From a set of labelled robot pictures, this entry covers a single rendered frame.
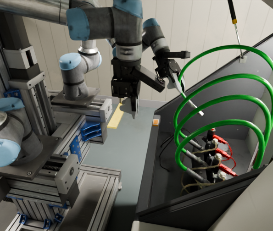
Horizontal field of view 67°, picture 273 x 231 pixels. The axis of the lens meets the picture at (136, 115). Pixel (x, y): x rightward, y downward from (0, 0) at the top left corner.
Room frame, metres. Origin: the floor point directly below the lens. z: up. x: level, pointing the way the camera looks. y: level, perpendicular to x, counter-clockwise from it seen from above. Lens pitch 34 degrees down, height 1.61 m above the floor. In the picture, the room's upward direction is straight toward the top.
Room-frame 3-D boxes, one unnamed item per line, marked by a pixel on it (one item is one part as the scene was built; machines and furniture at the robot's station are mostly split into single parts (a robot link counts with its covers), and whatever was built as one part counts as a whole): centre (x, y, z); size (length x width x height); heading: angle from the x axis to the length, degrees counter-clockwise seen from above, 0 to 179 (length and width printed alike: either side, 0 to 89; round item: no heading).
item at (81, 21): (0.58, 0.12, 1.52); 0.11 x 0.11 x 0.08; 17
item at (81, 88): (1.09, 0.36, 1.09); 0.15 x 0.15 x 0.10
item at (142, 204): (0.70, -0.07, 0.87); 0.62 x 0.04 x 0.16; 170
